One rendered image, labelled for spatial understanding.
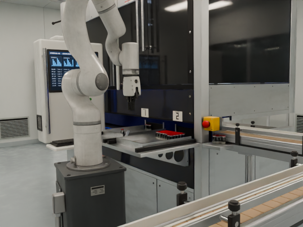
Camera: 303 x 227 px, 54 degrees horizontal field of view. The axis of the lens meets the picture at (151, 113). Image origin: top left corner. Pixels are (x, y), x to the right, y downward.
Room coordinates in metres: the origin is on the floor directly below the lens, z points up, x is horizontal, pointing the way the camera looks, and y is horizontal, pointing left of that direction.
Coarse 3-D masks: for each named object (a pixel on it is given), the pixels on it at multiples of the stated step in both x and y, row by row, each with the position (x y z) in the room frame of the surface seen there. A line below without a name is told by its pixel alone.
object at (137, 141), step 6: (120, 138) 1.64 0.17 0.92; (126, 138) 1.72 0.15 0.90; (132, 138) 1.74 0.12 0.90; (138, 138) 1.77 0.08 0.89; (144, 138) 1.79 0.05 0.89; (150, 138) 1.81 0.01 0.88; (180, 138) 1.63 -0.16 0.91; (186, 138) 1.65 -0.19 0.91; (120, 144) 1.64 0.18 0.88; (126, 144) 1.59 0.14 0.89; (132, 144) 1.55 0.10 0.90; (138, 144) 1.50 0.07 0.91; (144, 144) 1.48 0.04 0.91; (150, 144) 1.50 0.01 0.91; (156, 144) 1.53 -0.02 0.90
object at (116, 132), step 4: (112, 128) 2.05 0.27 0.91; (116, 128) 2.07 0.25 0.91; (120, 128) 2.09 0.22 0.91; (124, 128) 2.11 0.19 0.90; (128, 128) 2.13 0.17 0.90; (132, 128) 2.15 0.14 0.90; (136, 128) 2.17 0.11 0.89; (140, 128) 2.19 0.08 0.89; (164, 128) 2.00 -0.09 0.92; (104, 132) 1.99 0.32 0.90; (108, 132) 1.95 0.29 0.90; (112, 132) 1.90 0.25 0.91; (116, 132) 1.86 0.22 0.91; (120, 132) 2.07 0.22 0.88; (124, 132) 2.07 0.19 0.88; (132, 132) 2.06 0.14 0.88; (136, 132) 1.86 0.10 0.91; (140, 132) 1.88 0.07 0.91; (144, 132) 1.90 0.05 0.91; (148, 132) 1.92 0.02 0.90; (112, 136) 1.91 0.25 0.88; (116, 136) 1.86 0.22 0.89; (120, 136) 1.82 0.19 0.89
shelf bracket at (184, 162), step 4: (184, 152) 1.71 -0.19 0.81; (148, 156) 1.55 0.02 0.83; (152, 156) 1.57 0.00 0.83; (156, 156) 1.59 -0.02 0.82; (164, 156) 1.62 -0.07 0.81; (184, 156) 1.71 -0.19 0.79; (164, 160) 1.62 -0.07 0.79; (168, 160) 1.64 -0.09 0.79; (172, 160) 1.65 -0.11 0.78; (184, 160) 1.71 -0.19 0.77; (180, 164) 1.69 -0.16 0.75; (184, 164) 1.71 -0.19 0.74
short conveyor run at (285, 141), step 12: (216, 132) 1.68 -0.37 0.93; (228, 132) 1.68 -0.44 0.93; (240, 132) 1.67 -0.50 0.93; (252, 132) 1.52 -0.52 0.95; (264, 132) 1.47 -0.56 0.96; (276, 132) 1.42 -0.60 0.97; (288, 132) 1.43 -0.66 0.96; (240, 144) 1.55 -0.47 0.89; (252, 144) 1.49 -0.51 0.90; (264, 144) 1.44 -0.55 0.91; (276, 144) 1.39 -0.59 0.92; (288, 144) 1.34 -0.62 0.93; (300, 144) 1.30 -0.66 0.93; (264, 156) 1.44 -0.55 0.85; (276, 156) 1.39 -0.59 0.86; (288, 156) 1.34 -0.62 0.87; (300, 156) 1.30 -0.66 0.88
